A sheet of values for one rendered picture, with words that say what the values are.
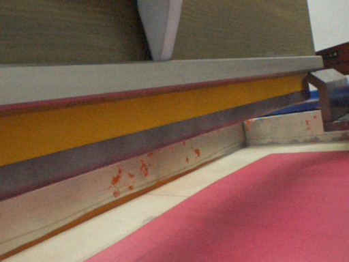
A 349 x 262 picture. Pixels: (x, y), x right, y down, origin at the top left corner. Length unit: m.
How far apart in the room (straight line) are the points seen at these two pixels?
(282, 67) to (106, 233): 0.15
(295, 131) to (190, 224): 0.22
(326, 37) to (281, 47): 1.94
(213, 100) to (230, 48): 0.03
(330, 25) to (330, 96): 1.89
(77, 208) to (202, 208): 0.09
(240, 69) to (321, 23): 2.04
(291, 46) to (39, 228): 0.22
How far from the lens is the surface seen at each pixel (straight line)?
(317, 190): 0.22
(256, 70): 0.17
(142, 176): 0.27
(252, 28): 0.21
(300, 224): 0.17
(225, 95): 0.19
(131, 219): 0.22
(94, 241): 0.20
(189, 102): 0.16
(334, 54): 1.04
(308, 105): 0.37
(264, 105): 0.23
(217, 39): 0.17
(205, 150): 0.33
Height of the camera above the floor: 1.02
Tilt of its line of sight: 5 degrees down
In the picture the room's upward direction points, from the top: 11 degrees counter-clockwise
